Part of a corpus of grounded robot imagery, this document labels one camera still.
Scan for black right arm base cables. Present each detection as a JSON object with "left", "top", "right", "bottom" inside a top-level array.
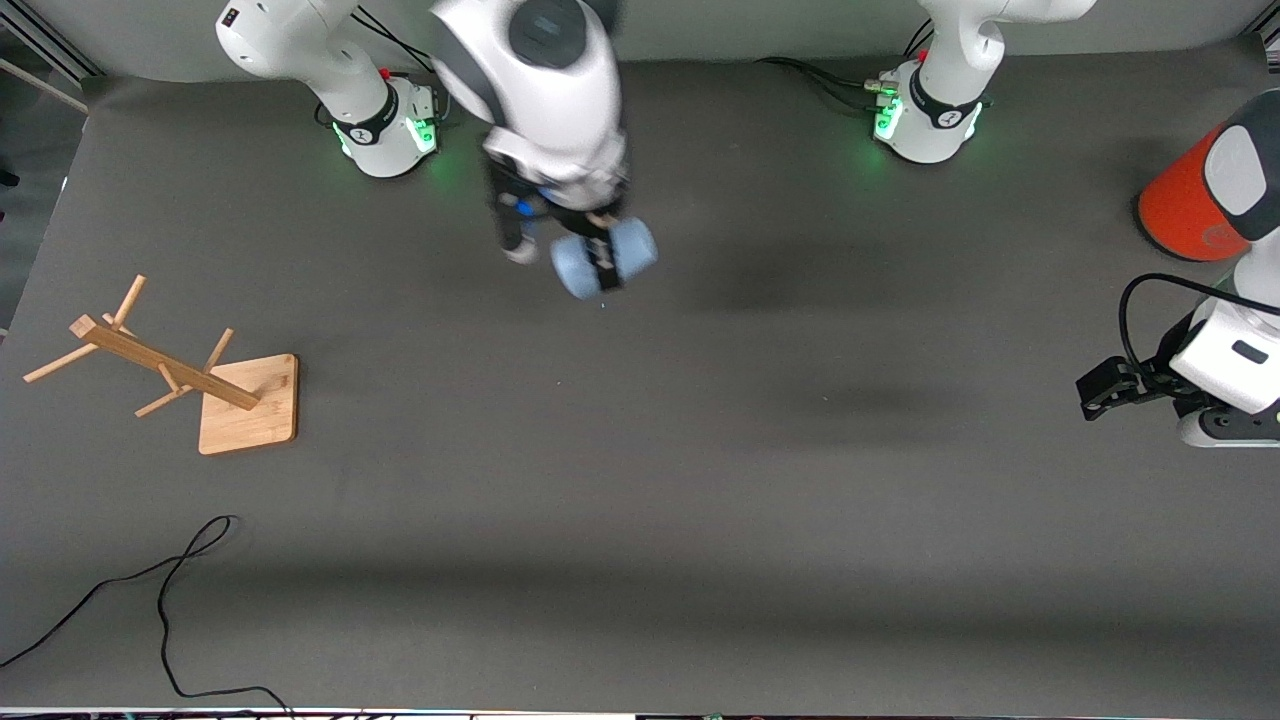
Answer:
[{"left": 350, "top": 8, "right": 451, "bottom": 129}]

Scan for wooden cup rack stand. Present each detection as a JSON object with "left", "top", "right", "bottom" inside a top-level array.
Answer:
[{"left": 23, "top": 274, "right": 300, "bottom": 456}]

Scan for light blue plastic cup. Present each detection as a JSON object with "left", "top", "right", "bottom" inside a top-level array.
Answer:
[{"left": 550, "top": 217, "right": 660, "bottom": 302}]

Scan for orange conical container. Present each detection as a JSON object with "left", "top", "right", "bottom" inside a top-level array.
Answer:
[{"left": 1136, "top": 120, "right": 1253, "bottom": 264}]

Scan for thin black table cable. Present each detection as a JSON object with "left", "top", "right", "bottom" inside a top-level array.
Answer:
[{"left": 0, "top": 515, "right": 293, "bottom": 717}]

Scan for black arm base cables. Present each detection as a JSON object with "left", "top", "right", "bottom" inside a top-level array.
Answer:
[
  {"left": 350, "top": 8, "right": 451, "bottom": 129},
  {"left": 755, "top": 20, "right": 936, "bottom": 113}
]

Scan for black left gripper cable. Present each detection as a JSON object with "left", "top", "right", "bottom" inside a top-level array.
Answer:
[{"left": 1119, "top": 273, "right": 1280, "bottom": 381}]

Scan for black left arm base cables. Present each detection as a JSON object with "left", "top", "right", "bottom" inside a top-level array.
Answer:
[{"left": 755, "top": 20, "right": 936, "bottom": 113}]

